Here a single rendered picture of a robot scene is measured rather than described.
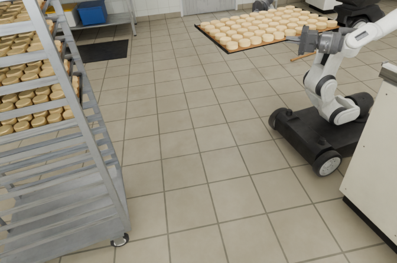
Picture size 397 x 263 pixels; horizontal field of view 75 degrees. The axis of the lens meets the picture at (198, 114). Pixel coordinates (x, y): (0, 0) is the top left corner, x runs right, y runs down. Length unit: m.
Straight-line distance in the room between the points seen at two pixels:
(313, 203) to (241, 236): 0.51
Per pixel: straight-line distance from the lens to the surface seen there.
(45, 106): 1.05
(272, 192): 1.82
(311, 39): 1.21
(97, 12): 4.59
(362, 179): 1.66
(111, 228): 1.60
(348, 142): 2.04
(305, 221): 1.75
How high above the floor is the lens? 1.45
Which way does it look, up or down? 37 degrees down
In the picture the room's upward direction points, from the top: 5 degrees counter-clockwise
